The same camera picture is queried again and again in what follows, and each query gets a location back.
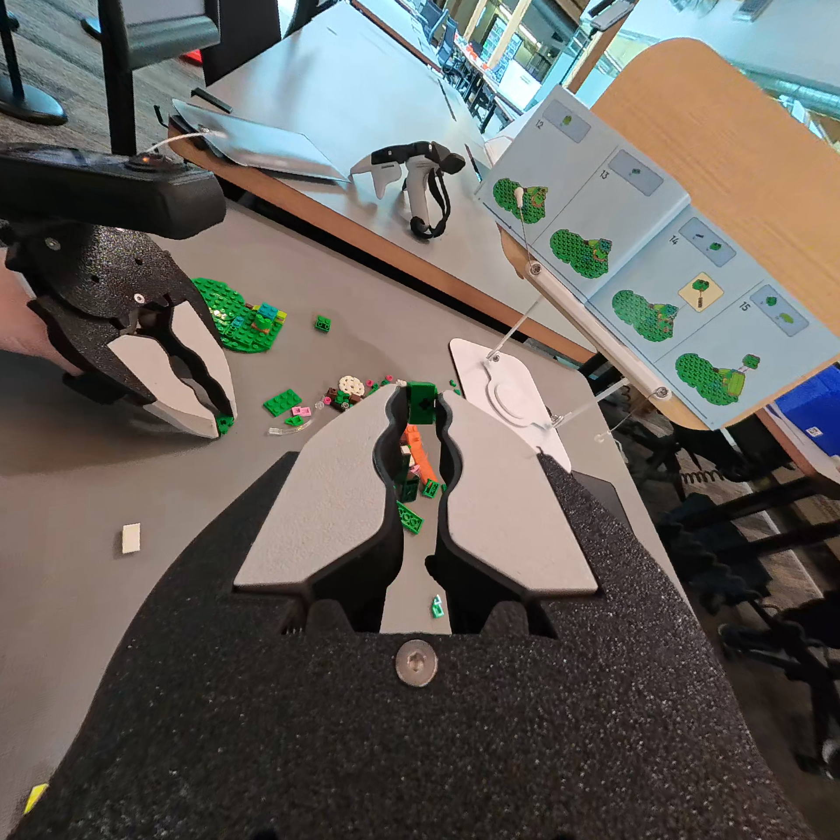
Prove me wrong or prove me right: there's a wooden board stand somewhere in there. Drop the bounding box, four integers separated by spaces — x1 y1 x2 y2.
497 37 840 432

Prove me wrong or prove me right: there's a blue plastic bin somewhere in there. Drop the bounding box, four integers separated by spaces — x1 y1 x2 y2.
764 364 840 461

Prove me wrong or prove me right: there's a person's left hand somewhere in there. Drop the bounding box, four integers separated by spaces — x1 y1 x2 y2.
0 261 84 378

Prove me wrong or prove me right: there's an orange brick separator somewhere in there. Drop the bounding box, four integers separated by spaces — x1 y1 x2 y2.
401 423 440 490

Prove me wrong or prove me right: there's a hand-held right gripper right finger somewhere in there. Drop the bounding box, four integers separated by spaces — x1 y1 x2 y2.
425 390 600 634

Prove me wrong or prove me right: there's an open lego instruction booklet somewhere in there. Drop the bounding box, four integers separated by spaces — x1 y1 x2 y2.
474 83 840 428

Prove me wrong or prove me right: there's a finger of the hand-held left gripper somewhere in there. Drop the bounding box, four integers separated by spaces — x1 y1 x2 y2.
171 299 238 421
107 332 221 440

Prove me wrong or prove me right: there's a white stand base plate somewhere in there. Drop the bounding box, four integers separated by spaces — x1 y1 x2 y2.
449 337 574 475

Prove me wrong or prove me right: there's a small green lego brick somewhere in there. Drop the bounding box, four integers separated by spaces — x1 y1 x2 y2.
405 381 439 427

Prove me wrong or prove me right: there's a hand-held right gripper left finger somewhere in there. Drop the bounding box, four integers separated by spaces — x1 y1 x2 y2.
233 384 405 632

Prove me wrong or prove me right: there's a green lego base plate build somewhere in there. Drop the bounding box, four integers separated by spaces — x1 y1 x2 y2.
189 277 290 356

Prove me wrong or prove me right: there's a grey adjoining table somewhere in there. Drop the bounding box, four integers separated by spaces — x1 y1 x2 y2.
167 0 598 365

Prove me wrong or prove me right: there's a black office chair base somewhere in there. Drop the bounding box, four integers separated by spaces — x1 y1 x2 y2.
656 459 840 782

